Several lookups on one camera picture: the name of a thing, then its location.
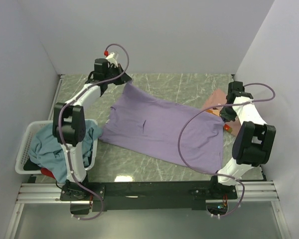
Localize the purple t shirt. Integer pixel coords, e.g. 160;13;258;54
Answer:
100;83;223;173

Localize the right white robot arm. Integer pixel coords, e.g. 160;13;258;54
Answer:
210;97;276;193

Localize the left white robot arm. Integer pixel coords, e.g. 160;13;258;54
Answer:
52;53;131;183

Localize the folded pink t shirt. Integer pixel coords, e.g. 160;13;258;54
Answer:
202;89;241;136

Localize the light blue t shirt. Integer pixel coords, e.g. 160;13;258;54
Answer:
28;119;102;183

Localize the white laundry basket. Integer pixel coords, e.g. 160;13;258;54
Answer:
15;119;98;175

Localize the red garment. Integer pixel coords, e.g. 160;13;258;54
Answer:
40;168;56;180

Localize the black garment in basket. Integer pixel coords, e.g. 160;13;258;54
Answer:
23;159;41;171

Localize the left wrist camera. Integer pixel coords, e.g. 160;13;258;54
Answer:
104;50;119;66

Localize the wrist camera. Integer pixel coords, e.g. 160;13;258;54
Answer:
226;81;253;104
104;50;119;66

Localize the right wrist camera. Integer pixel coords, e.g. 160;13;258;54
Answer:
226;81;253;104

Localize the aluminium rail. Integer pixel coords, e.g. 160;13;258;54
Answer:
16;181;280;204

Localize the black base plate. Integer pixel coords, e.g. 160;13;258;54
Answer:
60;181;238;212

